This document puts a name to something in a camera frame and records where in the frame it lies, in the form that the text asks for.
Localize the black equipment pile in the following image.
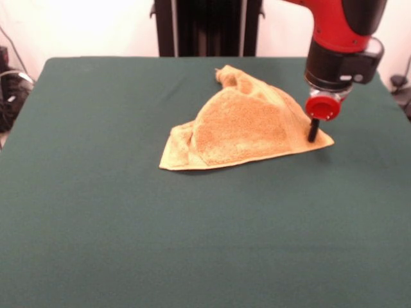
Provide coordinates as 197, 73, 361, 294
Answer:
0, 46, 35, 132

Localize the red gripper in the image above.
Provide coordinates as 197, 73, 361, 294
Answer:
304, 95, 341, 143

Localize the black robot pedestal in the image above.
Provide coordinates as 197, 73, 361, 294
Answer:
150, 0, 266, 58

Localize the dark green table cloth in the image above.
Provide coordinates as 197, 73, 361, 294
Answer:
0, 56, 411, 308

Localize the tan terry towel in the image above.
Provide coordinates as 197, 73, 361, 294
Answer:
159, 65, 336, 171

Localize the black floor device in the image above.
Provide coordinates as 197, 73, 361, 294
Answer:
390, 74, 411, 121

